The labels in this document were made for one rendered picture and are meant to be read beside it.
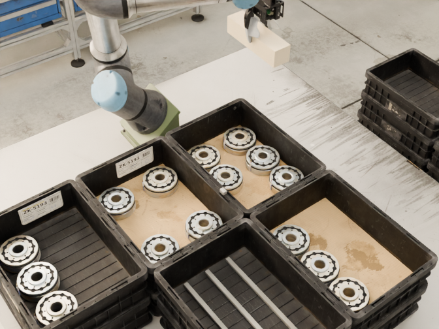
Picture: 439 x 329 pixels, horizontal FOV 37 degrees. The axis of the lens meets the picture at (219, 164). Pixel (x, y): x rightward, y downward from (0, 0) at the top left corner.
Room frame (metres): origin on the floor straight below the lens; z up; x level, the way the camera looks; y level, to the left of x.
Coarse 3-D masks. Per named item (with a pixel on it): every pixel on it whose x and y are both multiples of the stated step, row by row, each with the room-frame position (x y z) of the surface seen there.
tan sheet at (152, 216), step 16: (144, 192) 1.31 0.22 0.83; (176, 192) 1.31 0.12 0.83; (144, 208) 1.25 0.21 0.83; (160, 208) 1.25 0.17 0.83; (176, 208) 1.25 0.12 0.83; (192, 208) 1.25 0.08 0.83; (128, 224) 1.19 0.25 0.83; (144, 224) 1.19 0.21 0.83; (160, 224) 1.19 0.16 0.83; (176, 224) 1.19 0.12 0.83; (144, 240) 1.13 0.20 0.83; (176, 240) 1.13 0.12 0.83
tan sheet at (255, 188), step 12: (216, 144) 1.52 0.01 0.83; (228, 156) 1.47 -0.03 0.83; (240, 156) 1.47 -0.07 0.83; (240, 168) 1.41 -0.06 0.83; (252, 180) 1.37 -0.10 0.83; (264, 180) 1.37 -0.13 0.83; (240, 192) 1.32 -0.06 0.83; (252, 192) 1.32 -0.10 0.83; (264, 192) 1.32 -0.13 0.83; (252, 204) 1.27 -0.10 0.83
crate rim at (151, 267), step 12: (144, 144) 1.41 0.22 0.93; (168, 144) 1.41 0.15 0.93; (120, 156) 1.36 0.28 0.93; (180, 156) 1.36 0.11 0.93; (96, 168) 1.31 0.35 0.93; (192, 168) 1.31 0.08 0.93; (204, 180) 1.27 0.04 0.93; (216, 192) 1.22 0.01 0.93; (96, 204) 1.17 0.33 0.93; (228, 204) 1.18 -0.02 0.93; (240, 216) 1.14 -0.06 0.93; (120, 228) 1.09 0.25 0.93; (216, 228) 1.09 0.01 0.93; (132, 240) 1.05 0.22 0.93; (180, 252) 1.02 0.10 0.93; (156, 264) 0.98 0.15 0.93
